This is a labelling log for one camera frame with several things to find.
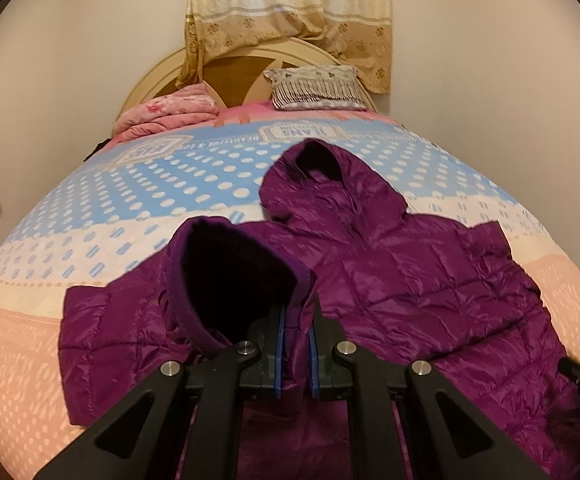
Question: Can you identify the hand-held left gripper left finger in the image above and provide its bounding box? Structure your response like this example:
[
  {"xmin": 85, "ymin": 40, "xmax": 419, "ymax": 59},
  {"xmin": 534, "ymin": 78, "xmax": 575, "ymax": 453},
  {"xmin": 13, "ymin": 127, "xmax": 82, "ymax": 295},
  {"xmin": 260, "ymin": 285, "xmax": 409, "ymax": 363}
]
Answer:
[{"xmin": 34, "ymin": 305, "xmax": 287, "ymax": 480}]

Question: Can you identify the beige patterned window curtain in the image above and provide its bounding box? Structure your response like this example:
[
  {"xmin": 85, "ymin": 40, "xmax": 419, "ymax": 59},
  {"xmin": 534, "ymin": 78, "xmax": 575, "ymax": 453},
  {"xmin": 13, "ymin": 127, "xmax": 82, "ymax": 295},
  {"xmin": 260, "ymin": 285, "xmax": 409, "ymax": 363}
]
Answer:
[{"xmin": 176, "ymin": 0, "xmax": 393, "ymax": 95}]

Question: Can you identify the purple hooded puffer jacket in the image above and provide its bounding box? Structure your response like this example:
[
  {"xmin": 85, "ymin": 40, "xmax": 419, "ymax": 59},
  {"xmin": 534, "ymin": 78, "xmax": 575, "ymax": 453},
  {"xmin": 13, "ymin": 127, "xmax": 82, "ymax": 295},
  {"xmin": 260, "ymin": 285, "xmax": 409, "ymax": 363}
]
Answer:
[{"xmin": 59, "ymin": 139, "xmax": 580, "ymax": 480}]

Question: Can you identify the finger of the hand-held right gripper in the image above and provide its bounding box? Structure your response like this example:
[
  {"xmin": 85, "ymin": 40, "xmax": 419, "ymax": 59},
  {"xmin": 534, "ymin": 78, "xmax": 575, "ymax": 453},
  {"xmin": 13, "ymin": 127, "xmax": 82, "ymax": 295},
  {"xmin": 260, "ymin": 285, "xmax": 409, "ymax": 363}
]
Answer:
[{"xmin": 557, "ymin": 356, "xmax": 580, "ymax": 387}]

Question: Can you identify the dotted pastel bedsheet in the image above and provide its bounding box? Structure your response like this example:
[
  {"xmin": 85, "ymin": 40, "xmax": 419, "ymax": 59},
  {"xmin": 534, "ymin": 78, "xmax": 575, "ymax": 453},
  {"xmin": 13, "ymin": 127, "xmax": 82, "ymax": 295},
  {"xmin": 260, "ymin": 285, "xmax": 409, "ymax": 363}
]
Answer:
[{"xmin": 0, "ymin": 101, "xmax": 580, "ymax": 431}]

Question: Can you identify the folded pink floral quilt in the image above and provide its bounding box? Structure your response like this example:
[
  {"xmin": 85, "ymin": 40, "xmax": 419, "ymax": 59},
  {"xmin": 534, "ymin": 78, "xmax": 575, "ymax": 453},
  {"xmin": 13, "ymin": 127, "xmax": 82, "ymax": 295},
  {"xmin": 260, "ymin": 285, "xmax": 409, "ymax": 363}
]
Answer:
[{"xmin": 111, "ymin": 83, "xmax": 221, "ymax": 140}]

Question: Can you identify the cream wooden headboard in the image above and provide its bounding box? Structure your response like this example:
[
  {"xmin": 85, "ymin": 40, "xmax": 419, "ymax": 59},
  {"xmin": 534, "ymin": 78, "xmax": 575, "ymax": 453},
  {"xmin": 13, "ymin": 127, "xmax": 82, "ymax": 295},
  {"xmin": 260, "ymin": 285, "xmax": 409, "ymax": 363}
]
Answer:
[{"xmin": 120, "ymin": 35, "xmax": 378, "ymax": 121}]

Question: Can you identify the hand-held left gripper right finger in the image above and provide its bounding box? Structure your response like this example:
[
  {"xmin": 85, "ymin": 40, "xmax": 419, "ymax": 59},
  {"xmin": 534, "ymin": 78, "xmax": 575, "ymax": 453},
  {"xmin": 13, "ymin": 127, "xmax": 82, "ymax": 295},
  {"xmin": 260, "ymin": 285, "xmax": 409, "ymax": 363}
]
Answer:
[{"xmin": 309, "ymin": 304, "xmax": 547, "ymax": 480}]

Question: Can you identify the grey patterned pillow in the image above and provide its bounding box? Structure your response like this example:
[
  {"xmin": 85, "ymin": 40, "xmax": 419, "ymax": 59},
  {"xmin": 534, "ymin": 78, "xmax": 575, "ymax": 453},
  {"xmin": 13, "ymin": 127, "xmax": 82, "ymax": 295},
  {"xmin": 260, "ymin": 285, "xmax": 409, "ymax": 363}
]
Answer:
[{"xmin": 263, "ymin": 63, "xmax": 369, "ymax": 111}]

